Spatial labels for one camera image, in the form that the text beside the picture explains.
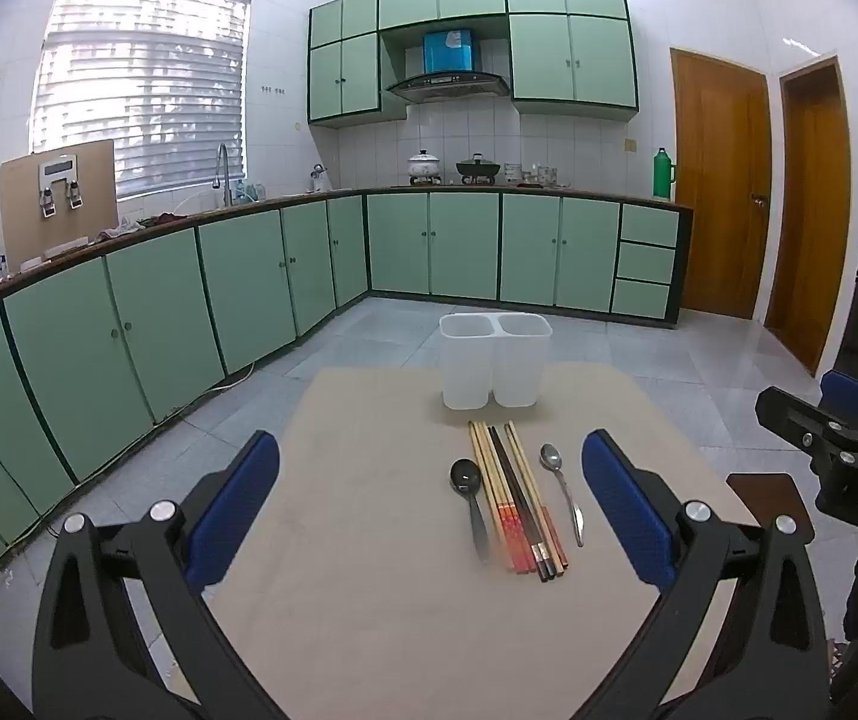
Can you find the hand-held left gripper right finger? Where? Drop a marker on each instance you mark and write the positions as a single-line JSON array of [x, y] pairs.
[[624, 510]]

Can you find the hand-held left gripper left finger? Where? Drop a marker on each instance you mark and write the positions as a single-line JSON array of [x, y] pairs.
[[238, 510]]

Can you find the brown wooden chopstick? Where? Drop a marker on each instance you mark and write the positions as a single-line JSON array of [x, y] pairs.
[[540, 495], [531, 495]]

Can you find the metal spoon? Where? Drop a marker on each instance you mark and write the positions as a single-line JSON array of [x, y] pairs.
[[551, 456]]

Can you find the black chopstick metal band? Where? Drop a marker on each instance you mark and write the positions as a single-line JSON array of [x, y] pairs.
[[521, 495], [514, 495]]

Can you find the black spoon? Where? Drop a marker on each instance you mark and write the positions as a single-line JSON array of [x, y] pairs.
[[464, 476]]

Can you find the white two-compartment utensil holder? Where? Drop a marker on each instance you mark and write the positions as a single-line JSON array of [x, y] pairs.
[[493, 360]]

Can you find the brown stool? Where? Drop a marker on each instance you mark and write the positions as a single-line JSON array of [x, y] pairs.
[[770, 499]]

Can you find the wooden door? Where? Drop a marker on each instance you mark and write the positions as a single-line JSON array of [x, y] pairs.
[[811, 217], [718, 187]]

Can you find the green base cabinets with countertop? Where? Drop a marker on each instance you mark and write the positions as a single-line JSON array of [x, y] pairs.
[[249, 277]]

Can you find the green thermos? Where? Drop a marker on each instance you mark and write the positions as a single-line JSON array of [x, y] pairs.
[[663, 176]]

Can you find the crumpled cloth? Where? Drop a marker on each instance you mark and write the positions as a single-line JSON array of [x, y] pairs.
[[136, 225]]

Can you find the clear glass jar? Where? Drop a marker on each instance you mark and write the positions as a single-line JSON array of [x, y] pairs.
[[547, 175], [516, 174]]

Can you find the metal kitchen faucet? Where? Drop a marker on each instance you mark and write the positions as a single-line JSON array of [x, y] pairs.
[[222, 165]]

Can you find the black wok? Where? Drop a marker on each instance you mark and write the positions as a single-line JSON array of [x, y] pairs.
[[478, 169]]

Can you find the white device with clips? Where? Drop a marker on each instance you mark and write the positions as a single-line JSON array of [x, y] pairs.
[[59, 176]]

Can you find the white cooking pot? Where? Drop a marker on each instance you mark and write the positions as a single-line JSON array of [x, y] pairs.
[[424, 166]]

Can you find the window with white blinds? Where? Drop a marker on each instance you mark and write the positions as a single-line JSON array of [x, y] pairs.
[[144, 82]]

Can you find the range hood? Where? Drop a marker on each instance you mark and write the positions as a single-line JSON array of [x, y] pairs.
[[448, 84]]

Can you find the blue box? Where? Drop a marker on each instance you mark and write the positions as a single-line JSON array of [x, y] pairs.
[[448, 51]]

